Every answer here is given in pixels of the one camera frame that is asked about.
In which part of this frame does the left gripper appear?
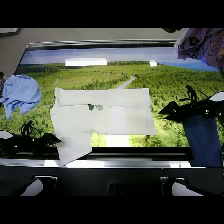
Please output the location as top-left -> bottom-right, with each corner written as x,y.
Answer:
39,132 -> 63,147

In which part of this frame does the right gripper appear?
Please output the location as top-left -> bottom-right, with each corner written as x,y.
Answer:
158,101 -> 184,122

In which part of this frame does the white T-shirt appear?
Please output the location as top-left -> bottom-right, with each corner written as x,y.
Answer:
49,87 -> 159,167

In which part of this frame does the dark blue garment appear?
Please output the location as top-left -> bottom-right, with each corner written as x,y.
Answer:
182,114 -> 224,168

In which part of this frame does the light blue garment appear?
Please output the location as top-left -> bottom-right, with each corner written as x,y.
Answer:
0,73 -> 43,120

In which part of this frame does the purple garment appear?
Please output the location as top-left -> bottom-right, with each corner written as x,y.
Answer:
175,28 -> 224,72

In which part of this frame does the silver frame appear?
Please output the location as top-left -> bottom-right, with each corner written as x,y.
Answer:
0,155 -> 224,198

